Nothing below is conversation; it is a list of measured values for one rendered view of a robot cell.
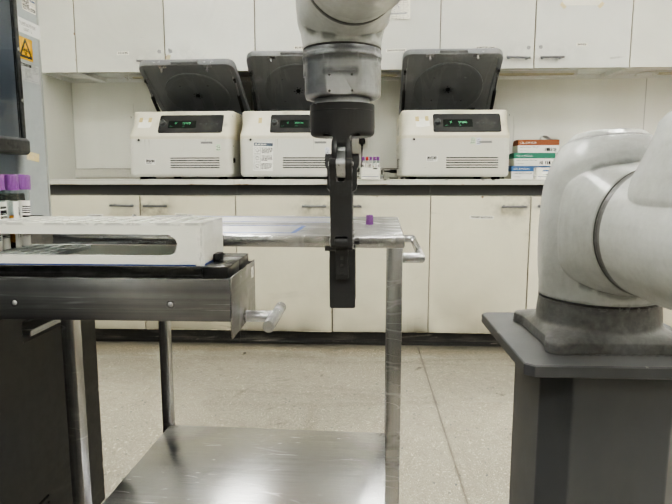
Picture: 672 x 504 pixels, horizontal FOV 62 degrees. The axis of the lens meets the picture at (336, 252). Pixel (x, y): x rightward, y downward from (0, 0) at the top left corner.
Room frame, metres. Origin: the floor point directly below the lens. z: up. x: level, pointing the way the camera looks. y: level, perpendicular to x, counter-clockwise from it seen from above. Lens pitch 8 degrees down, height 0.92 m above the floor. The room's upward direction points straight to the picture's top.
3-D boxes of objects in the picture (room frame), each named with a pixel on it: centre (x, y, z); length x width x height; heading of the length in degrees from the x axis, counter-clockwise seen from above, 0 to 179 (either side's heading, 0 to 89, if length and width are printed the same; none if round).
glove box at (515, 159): (3.37, -1.15, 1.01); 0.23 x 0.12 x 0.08; 87
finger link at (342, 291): (0.65, -0.01, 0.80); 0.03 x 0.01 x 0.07; 87
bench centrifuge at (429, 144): (3.24, -0.63, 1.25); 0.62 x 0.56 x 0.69; 177
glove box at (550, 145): (3.37, -1.18, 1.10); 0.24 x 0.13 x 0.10; 86
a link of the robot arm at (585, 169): (0.74, -0.36, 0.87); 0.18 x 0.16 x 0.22; 8
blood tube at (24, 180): (0.73, 0.40, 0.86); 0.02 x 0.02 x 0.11
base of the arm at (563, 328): (0.77, -0.36, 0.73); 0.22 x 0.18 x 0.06; 177
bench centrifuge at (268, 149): (3.29, 0.22, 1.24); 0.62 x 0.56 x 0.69; 178
